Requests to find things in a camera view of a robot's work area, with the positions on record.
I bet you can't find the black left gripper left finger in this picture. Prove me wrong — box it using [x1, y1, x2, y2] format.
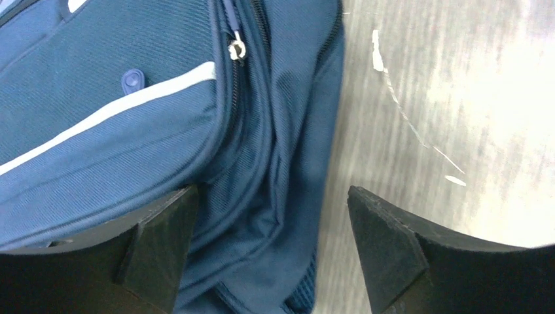
[1, 186, 199, 313]

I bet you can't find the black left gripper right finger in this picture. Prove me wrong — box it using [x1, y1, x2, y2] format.
[348, 186, 554, 314]

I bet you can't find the navy blue student backpack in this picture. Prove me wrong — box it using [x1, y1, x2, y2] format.
[1, 1, 345, 313]

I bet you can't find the blue zipper pull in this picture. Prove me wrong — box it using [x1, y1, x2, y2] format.
[222, 0, 247, 61]

